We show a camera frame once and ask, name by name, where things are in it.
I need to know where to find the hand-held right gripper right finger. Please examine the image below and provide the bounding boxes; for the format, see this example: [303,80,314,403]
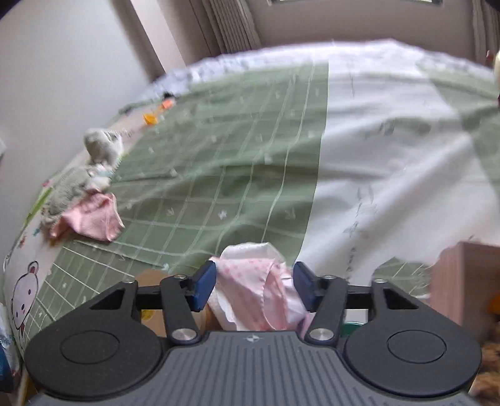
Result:
[293,261,420,346]

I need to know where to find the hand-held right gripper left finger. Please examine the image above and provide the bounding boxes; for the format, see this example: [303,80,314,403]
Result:
[89,261,217,346]

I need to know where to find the pink white dotted cloth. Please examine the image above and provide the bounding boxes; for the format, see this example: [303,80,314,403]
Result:
[207,242,317,332]

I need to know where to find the pink cardboard box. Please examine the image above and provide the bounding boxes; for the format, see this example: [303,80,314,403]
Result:
[430,241,500,333]

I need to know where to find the tan box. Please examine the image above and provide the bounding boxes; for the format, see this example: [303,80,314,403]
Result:
[135,270,168,336]

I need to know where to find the green white checked bedsheet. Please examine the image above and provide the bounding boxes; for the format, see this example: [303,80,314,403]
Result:
[23,37,500,344]

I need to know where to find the grey cloth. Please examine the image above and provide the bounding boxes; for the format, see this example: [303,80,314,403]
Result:
[41,164,115,226]

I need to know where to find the grey plush toy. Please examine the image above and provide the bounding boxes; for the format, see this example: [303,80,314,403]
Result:
[84,129,126,165]

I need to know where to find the cartoon bear printed sheet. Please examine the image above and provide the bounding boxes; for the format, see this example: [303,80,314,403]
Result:
[0,172,65,391]

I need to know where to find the grey curtain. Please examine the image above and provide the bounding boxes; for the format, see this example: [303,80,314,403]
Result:
[471,0,500,63]
[191,0,262,54]

